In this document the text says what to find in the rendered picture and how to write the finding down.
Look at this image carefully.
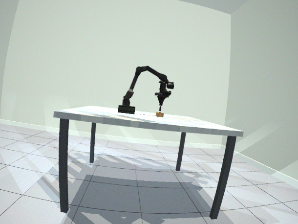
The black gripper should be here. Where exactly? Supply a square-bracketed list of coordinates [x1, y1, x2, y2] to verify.
[155, 88, 169, 104]

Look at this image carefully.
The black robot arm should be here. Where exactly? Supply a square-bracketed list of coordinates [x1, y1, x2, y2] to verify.
[123, 66, 174, 106]

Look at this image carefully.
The orange square block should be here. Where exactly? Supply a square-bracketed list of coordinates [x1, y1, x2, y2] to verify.
[155, 112, 164, 117]

